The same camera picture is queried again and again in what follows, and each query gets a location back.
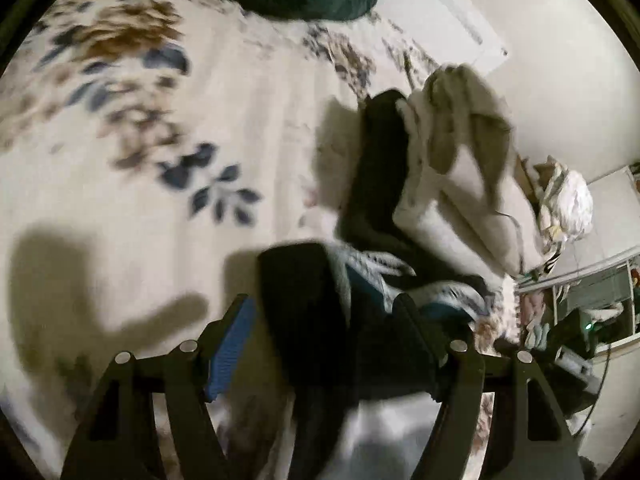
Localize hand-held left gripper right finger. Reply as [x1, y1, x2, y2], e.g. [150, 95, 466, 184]
[395, 292, 586, 480]

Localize white bed headboard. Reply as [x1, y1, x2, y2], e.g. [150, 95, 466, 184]
[392, 0, 510, 68]

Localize white open wardrobe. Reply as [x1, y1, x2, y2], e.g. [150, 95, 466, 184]
[515, 245, 640, 361]

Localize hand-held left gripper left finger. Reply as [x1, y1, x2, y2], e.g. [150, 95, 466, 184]
[60, 294, 258, 480]

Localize striped knit sweater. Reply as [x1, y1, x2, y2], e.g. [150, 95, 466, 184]
[257, 89, 503, 480]

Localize cream folded garment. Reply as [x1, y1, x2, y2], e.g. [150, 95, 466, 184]
[392, 95, 547, 278]

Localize pastel clothes in wardrobe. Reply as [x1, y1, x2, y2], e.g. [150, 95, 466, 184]
[520, 294, 553, 348]

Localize pile of white clothes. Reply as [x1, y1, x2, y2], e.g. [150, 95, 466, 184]
[530, 157, 596, 272]

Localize floral bed sheet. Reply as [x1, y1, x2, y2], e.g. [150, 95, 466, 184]
[0, 0, 508, 480]

